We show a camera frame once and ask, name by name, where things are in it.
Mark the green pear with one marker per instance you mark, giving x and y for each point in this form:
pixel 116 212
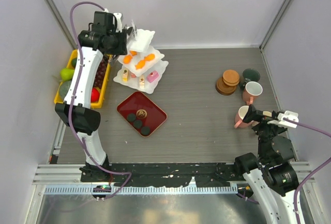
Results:
pixel 66 74

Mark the cream cup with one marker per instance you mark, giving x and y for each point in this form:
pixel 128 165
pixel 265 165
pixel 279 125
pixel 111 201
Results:
pixel 255 124

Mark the green melon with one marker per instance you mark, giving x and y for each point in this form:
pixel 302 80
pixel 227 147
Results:
pixel 63 89

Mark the pink cake with cherry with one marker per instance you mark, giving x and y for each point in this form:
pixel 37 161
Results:
pixel 152 76

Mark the yellow plastic fruit bin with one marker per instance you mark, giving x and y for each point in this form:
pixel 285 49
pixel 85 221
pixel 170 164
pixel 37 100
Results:
pixel 94 105

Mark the green lime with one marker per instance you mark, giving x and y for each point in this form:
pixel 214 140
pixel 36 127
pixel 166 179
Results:
pixel 74 62

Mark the dark purple grape bunch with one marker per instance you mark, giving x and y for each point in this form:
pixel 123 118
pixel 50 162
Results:
pixel 99 77

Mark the white three-tier serving stand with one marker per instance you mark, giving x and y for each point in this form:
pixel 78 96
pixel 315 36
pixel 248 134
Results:
pixel 142 45

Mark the pink mug upright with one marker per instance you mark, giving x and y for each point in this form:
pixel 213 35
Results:
pixel 251 92

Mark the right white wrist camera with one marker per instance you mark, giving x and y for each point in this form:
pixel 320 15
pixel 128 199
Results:
pixel 287 119

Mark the dark green mug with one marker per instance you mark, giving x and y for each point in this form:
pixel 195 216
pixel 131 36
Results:
pixel 249 75

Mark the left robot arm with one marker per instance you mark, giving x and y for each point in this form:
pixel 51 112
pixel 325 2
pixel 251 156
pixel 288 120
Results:
pixel 75 111

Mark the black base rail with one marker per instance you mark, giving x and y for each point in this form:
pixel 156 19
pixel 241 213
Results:
pixel 179 174

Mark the red lacquer snack tray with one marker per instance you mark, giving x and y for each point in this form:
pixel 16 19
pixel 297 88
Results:
pixel 145 110

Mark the pink mug lying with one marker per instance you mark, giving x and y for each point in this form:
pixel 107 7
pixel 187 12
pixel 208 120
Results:
pixel 240 116

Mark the metal tweezers tongs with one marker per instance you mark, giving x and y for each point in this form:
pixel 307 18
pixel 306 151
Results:
pixel 132 32

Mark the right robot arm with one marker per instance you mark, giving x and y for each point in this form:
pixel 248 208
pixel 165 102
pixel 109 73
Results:
pixel 269 174

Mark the cream cake with chocolate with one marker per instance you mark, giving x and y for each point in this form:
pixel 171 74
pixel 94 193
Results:
pixel 141 81

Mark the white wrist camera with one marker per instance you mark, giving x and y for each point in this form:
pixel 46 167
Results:
pixel 118 22
pixel 287 119

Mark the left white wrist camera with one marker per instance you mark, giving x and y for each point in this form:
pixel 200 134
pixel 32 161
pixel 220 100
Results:
pixel 118 22

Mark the stack of wooden coasters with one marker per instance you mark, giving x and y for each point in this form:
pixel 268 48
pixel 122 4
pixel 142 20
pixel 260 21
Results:
pixel 227 84

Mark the black round cookie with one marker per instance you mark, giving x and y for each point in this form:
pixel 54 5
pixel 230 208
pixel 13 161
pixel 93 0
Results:
pixel 145 131
pixel 131 117
pixel 137 124

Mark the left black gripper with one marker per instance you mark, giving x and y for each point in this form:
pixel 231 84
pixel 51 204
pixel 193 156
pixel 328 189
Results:
pixel 122 48

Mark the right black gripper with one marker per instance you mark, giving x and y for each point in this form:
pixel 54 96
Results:
pixel 252 113

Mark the red apple at front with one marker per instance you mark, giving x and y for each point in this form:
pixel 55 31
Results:
pixel 95 95

